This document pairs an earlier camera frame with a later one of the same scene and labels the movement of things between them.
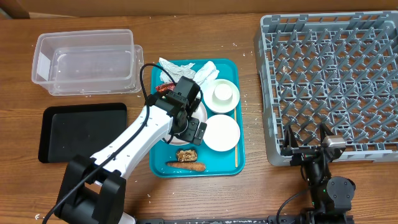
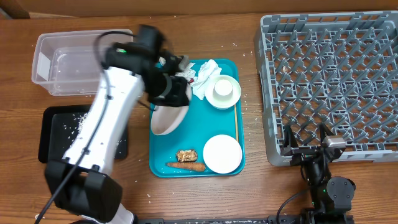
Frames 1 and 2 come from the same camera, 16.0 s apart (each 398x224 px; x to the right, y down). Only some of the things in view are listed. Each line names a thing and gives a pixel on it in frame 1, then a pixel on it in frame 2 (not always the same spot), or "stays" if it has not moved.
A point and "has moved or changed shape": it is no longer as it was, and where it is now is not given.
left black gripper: (189, 134) → (179, 96)
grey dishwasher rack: (337, 68) stays
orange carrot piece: (191, 166) stays
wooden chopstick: (236, 146) → (236, 118)
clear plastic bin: (88, 63) stays
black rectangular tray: (68, 130) stays
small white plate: (222, 132) → (222, 154)
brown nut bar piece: (186, 155) stays
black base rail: (300, 219) stays
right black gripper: (289, 148) stays
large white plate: (174, 138) has moved or changed shape
